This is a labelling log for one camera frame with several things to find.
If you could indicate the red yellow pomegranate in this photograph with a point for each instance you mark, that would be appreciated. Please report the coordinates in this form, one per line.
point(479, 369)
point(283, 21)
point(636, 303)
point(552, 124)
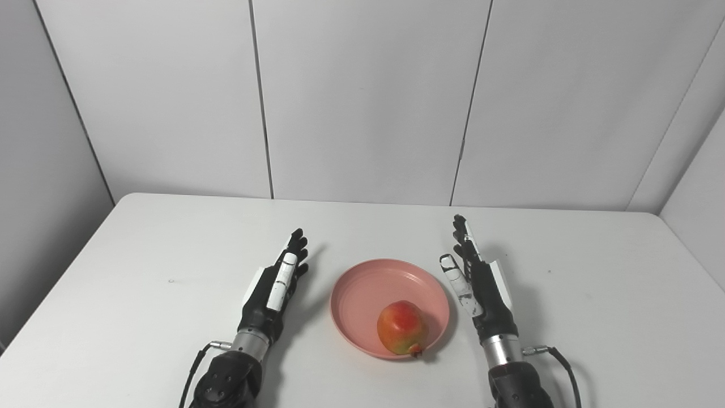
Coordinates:
point(399, 328)

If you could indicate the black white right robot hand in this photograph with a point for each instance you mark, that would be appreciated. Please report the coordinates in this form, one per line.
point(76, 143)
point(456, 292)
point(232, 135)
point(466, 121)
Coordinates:
point(493, 306)

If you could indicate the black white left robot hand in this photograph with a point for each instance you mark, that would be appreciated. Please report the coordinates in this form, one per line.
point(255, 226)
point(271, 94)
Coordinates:
point(257, 314)

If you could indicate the pink round plate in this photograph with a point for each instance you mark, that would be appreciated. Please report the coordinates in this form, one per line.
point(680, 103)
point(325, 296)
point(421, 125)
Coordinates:
point(368, 294)

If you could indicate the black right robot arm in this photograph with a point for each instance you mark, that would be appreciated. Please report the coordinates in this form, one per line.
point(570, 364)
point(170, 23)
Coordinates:
point(518, 385)

